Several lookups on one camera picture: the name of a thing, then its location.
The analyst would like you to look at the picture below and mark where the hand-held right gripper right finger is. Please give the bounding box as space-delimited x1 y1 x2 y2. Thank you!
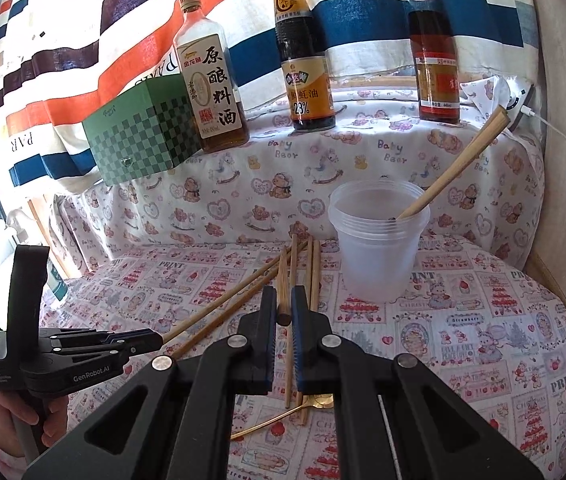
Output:
290 285 544 480

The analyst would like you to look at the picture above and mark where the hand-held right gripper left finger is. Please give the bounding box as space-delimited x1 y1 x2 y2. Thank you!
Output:
23 285 278 480

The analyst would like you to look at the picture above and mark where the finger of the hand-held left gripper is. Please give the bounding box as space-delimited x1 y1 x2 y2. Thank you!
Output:
100 329 162 346
113 342 164 361

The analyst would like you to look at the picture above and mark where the slim bamboo chopstick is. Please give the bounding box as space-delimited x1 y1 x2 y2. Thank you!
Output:
395 105 504 221
399 109 508 221
277 247 291 325
160 255 286 346

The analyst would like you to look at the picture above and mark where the gold metal spoon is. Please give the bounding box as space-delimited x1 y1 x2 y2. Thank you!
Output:
230 392 336 441

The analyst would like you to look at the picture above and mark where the clear plastic cup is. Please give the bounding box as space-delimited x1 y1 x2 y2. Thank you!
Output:
328 180 431 303

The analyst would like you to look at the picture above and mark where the person's left hand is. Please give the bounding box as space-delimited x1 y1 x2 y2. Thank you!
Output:
0 387 70 451

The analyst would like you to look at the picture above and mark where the clear spray bottle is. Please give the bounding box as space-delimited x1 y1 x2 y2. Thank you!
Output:
38 255 68 311

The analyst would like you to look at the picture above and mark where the pink patchwork print tablecloth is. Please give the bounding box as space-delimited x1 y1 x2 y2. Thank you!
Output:
38 240 566 480

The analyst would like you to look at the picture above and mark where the green checkered box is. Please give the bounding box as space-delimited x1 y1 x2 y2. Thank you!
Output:
82 76 201 187

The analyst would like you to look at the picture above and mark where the dark oyster sauce bottle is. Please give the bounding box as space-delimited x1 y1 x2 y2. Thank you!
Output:
269 0 338 132

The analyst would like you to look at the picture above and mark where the clear cooking wine bottle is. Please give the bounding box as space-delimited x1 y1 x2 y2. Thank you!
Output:
173 0 252 155

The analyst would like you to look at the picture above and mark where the red-capped sauce bottle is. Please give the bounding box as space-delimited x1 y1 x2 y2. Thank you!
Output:
397 0 462 126

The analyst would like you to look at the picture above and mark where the striped hanging cloth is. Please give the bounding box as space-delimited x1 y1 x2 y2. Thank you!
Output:
0 0 536 196

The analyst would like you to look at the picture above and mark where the small white device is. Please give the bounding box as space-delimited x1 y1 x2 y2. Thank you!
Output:
505 82 536 133

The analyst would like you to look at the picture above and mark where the white charging cable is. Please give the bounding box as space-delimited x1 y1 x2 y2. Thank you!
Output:
523 107 566 333

